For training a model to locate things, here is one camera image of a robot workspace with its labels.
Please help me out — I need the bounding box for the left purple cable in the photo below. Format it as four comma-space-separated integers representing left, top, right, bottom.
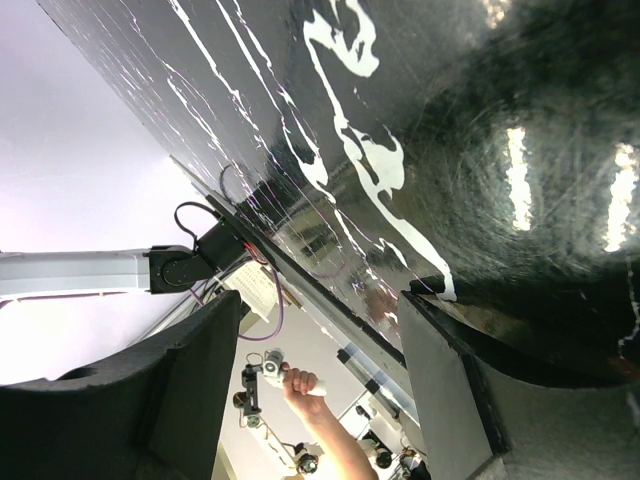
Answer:
187, 267, 351, 343

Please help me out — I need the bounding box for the left circuit board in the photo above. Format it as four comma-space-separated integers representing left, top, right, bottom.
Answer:
224, 261, 278, 323

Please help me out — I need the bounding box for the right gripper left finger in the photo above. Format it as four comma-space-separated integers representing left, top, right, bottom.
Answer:
1, 291, 241, 479

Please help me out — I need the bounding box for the operator bare hand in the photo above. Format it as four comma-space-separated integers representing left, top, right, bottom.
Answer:
282, 362, 328, 420

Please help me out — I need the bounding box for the operator bare forearm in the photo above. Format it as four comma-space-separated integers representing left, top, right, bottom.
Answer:
302, 403, 378, 480

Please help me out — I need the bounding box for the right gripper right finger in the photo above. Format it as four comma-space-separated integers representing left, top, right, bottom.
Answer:
398, 281, 639, 479

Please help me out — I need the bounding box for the white teleoperation handle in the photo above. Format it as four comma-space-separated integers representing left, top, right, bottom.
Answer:
234, 349, 329, 431

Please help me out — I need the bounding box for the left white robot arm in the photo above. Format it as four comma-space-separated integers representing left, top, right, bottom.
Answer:
1, 222, 248, 302

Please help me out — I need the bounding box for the black marbled table mat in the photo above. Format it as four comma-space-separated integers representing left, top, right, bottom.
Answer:
42, 1, 639, 382

